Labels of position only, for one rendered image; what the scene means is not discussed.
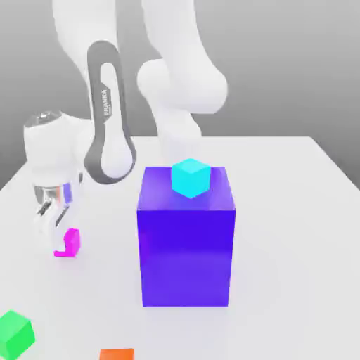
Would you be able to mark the small green cube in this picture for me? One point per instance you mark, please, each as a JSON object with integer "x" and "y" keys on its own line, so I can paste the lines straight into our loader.
{"x": 14, "y": 334}

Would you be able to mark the large purple box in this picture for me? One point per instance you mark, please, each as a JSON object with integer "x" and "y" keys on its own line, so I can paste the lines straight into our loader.
{"x": 185, "y": 253}

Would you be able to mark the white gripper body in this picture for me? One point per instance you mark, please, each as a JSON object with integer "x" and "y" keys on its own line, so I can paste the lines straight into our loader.
{"x": 53, "y": 225}

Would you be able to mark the small orange cube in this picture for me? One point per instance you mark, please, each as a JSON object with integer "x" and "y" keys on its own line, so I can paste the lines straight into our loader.
{"x": 116, "y": 354}

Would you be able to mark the small magenta cube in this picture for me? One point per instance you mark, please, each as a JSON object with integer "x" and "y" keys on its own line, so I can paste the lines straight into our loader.
{"x": 72, "y": 239}

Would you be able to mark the small cyan cube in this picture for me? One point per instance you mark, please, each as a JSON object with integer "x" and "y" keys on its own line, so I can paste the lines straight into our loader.
{"x": 190, "y": 177}

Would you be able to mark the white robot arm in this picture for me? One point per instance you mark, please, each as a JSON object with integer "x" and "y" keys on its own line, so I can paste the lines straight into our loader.
{"x": 84, "y": 33}

